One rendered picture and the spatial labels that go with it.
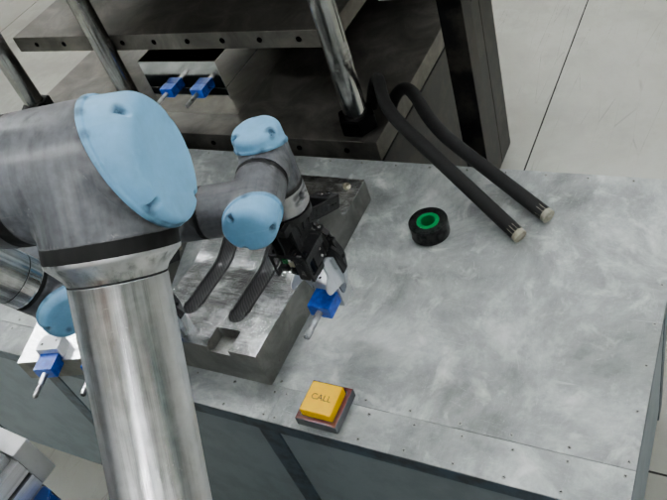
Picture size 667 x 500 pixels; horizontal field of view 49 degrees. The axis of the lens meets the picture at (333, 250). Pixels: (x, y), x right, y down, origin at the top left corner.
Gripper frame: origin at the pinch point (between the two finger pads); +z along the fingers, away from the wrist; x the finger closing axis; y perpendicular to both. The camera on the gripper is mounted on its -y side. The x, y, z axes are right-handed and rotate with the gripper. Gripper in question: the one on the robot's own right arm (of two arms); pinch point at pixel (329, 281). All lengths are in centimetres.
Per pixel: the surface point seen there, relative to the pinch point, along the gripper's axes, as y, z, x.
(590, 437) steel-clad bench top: 10.4, 15.1, 45.3
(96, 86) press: -78, 16, -128
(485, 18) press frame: -145, 35, -17
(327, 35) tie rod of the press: -60, -12, -24
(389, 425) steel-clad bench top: 16.4, 15.0, 14.3
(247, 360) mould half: 14.3, 7.8, -12.4
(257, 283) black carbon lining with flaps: -2.3, 7.1, -19.1
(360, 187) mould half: -33.3, 9.0, -10.0
